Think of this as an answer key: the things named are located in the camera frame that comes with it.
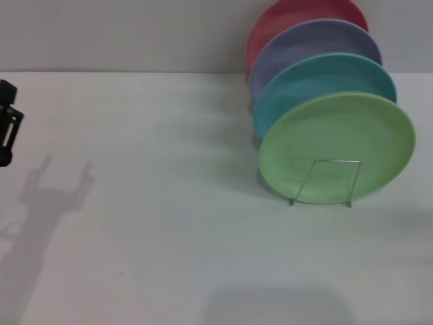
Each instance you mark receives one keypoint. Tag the red plate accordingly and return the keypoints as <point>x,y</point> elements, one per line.
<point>304,10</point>

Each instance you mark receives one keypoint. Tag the purple plate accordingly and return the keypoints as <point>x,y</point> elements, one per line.
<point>311,37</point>

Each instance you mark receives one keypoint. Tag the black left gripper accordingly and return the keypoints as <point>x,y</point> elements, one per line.
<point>5,159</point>

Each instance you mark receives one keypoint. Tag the light blue plate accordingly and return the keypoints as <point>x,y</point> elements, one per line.
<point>321,74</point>

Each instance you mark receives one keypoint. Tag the green plate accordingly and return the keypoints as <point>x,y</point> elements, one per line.
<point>338,145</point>

